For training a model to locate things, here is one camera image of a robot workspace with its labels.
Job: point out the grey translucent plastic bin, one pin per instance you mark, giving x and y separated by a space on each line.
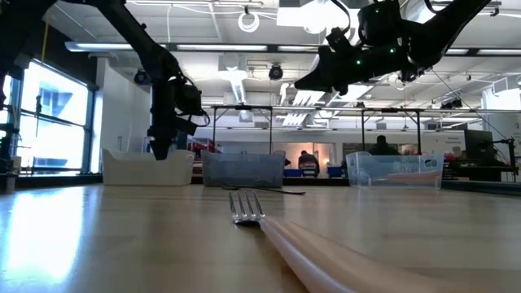
244 171

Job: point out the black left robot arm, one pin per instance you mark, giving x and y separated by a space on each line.
138 36

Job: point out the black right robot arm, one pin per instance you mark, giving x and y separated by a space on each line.
447 28

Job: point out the black computer monitor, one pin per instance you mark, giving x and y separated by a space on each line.
184 143
478 144

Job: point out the white plastic bin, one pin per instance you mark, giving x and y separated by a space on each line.
130 173

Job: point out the person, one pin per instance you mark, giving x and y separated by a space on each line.
308 163
382 146

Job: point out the long ceiling light strip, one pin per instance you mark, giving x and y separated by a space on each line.
220 47

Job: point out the blue storage crate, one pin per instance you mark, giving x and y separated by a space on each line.
335 172

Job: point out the clear plastic bin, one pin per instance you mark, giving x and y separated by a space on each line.
366 163

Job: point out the large bright window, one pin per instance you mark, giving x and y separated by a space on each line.
53 122

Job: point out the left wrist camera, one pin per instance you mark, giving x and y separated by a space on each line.
189 101

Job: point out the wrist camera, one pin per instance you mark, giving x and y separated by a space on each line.
378 24
189 101

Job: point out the black ceiling dome camera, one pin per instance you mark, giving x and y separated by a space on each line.
276 72
140 78

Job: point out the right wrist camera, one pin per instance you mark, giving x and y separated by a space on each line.
378 24

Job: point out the black table rail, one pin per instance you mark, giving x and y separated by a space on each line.
317 182

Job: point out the black aluminium frame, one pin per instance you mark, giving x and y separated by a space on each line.
468 185
61 181

